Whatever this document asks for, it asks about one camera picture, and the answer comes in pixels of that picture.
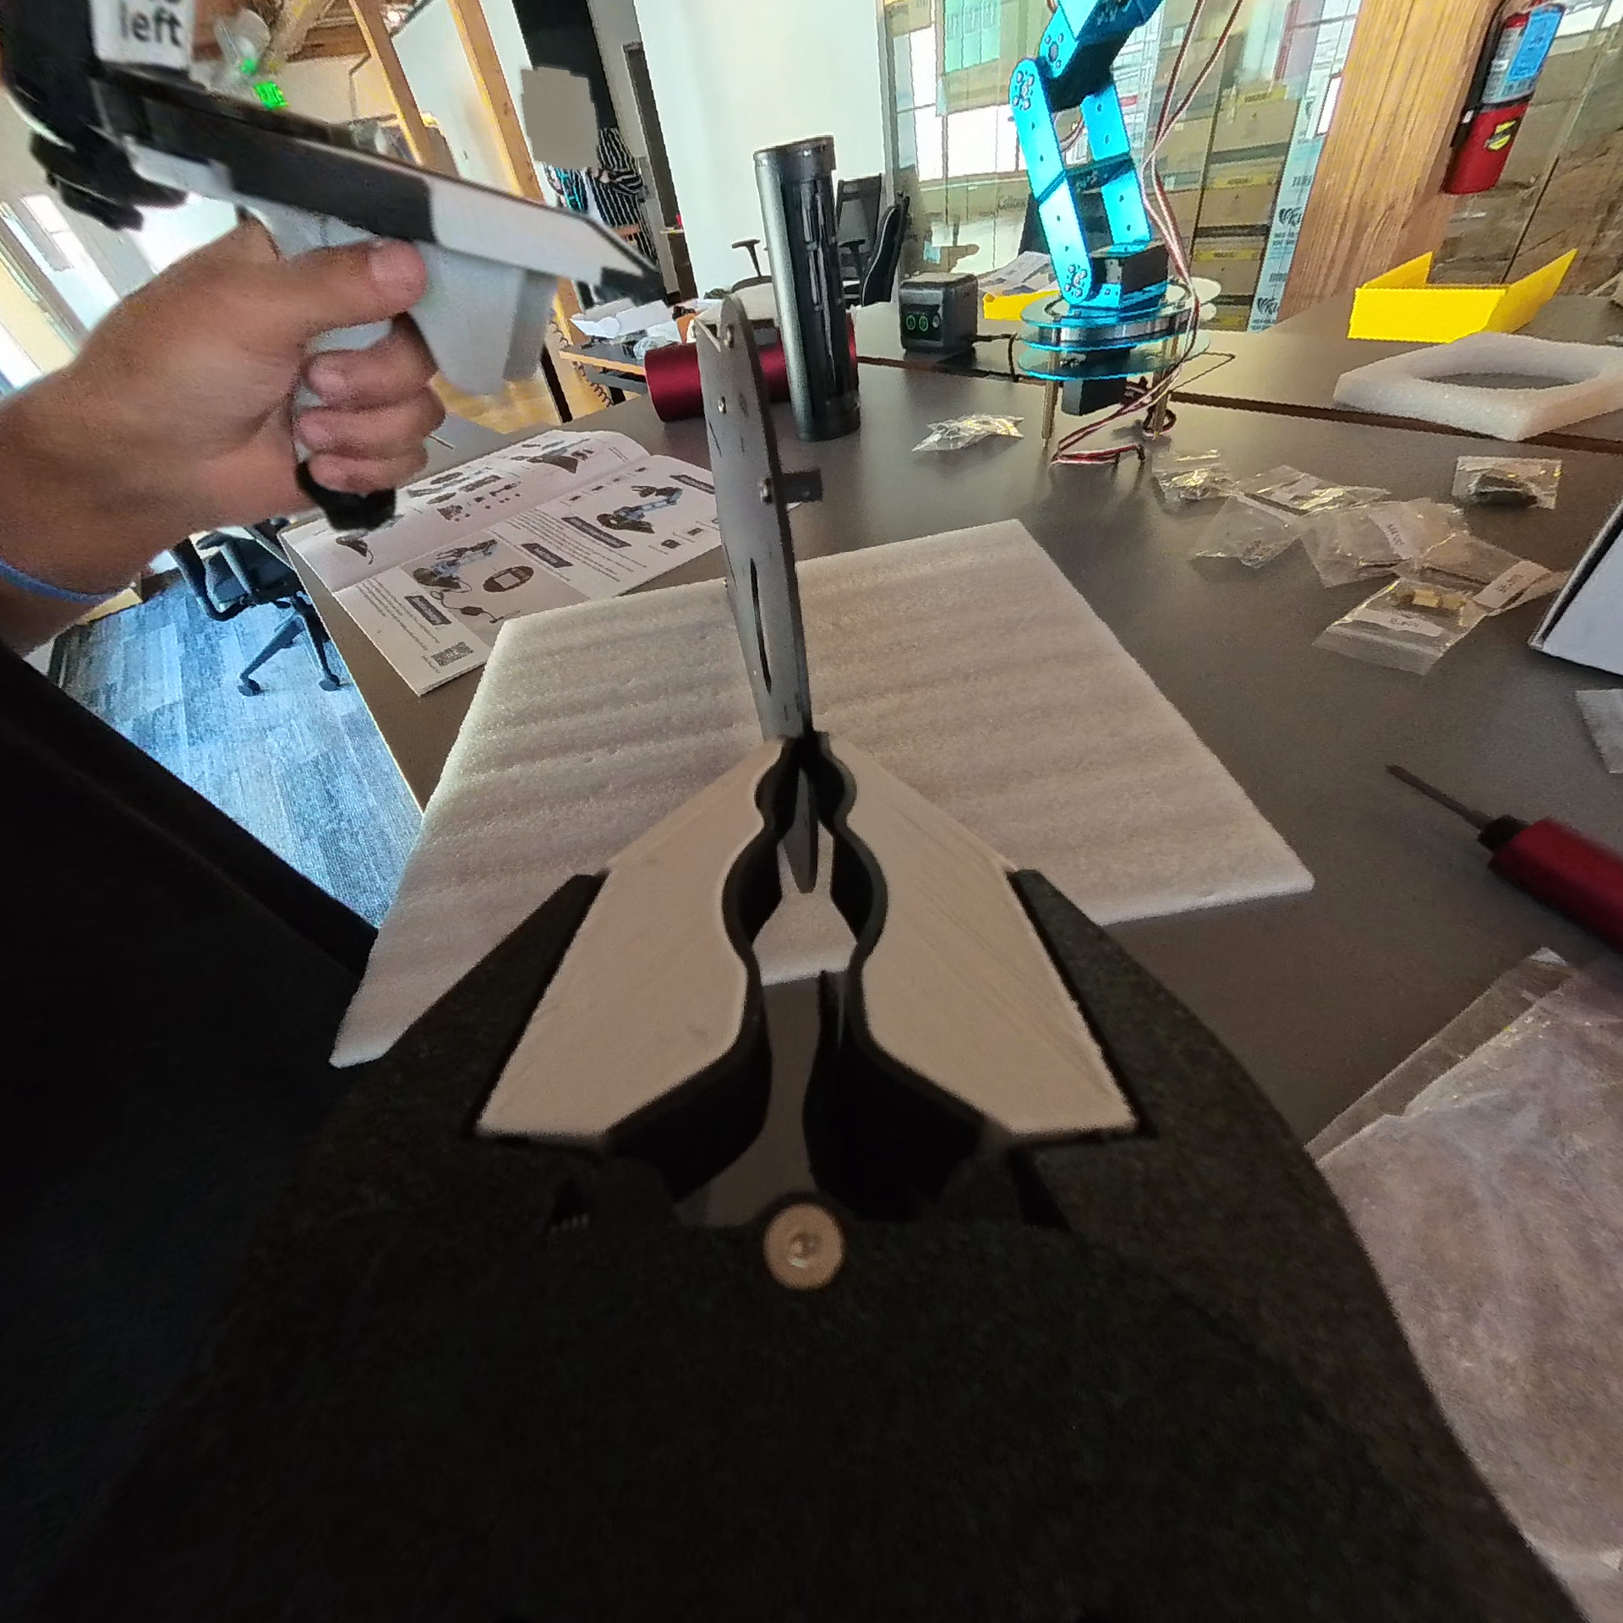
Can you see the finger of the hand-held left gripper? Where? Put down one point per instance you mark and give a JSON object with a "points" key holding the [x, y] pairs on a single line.
{"points": [[532, 235]]}

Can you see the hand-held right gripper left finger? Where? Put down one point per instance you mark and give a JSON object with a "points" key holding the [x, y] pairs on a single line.
{"points": [[621, 1002]]}

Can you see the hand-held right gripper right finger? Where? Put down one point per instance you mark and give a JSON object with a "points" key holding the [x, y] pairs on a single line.
{"points": [[990, 1002]]}

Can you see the small black standoff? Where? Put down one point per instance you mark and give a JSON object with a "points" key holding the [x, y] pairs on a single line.
{"points": [[802, 488]]}

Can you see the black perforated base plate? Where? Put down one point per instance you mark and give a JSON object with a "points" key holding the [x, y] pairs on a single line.
{"points": [[754, 571]]}

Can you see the blue toy robot arm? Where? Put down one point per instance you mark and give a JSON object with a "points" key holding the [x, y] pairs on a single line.
{"points": [[1090, 190]]}

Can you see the grey desk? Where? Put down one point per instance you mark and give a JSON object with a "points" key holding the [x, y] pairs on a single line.
{"points": [[1268, 787]]}

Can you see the person's left hand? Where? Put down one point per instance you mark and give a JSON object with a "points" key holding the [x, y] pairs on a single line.
{"points": [[165, 407]]}

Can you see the red cylinder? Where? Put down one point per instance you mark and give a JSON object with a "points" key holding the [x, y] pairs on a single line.
{"points": [[673, 378]]}

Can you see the black cylinder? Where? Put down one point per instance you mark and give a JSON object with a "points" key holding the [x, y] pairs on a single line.
{"points": [[812, 293]]}

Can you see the white foam sheet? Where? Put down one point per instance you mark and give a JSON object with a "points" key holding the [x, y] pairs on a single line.
{"points": [[990, 710]]}

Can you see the illustrated assembly manual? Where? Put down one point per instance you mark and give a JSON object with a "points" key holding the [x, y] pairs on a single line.
{"points": [[532, 532]]}

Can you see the black charger with green display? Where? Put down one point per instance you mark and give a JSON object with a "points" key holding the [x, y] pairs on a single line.
{"points": [[938, 316]]}

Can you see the black office chair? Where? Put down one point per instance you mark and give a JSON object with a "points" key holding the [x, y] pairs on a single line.
{"points": [[248, 584]]}

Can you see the person's black top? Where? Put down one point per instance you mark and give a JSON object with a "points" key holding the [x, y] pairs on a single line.
{"points": [[153, 1079]]}

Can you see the blue wristband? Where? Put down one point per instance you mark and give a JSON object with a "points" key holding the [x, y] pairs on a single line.
{"points": [[64, 586]]}

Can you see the large clear plastic bag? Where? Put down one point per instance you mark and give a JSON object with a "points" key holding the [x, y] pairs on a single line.
{"points": [[1496, 1243]]}

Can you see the cluster of small hardware bags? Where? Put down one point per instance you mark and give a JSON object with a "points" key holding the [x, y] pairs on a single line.
{"points": [[1370, 546]]}

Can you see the grey table with orange edge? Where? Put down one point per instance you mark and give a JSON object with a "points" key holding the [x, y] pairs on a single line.
{"points": [[1282, 362]]}

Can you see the cardboard box with white flap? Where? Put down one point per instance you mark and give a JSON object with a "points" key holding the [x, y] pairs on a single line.
{"points": [[1591, 596]]}

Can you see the yellow plastic box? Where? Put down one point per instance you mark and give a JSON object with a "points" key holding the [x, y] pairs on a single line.
{"points": [[1432, 312]]}

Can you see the red fire extinguisher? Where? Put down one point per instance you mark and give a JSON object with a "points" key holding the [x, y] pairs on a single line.
{"points": [[1504, 90]]}

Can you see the white foam frame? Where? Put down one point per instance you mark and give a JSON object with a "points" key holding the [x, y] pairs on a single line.
{"points": [[1382, 387]]}

